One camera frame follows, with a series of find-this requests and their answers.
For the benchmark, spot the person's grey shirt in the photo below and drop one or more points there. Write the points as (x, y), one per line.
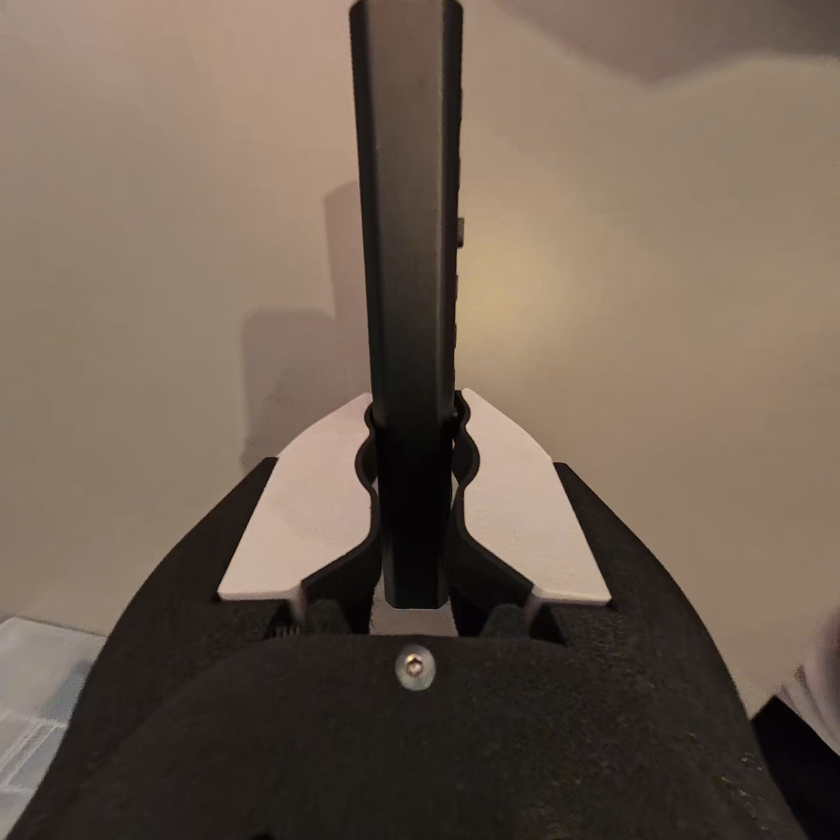
(820, 689)

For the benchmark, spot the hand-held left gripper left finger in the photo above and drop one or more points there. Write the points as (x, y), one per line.
(302, 525)

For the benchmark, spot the clear plastic bin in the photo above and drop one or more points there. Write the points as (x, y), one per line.
(33, 709)

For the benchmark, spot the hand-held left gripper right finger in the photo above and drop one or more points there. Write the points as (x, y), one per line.
(525, 525)

